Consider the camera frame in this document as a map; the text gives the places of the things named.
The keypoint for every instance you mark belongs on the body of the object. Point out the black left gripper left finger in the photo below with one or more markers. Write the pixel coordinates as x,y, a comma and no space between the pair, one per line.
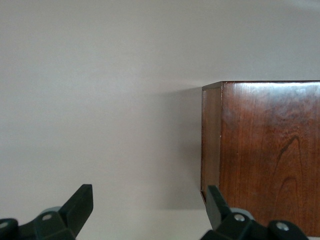
77,210

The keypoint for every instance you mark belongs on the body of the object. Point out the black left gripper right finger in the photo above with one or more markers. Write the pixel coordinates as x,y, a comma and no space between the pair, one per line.
217,212

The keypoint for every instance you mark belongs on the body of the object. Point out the dark brown wooden cabinet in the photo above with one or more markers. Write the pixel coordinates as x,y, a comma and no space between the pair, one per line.
270,150

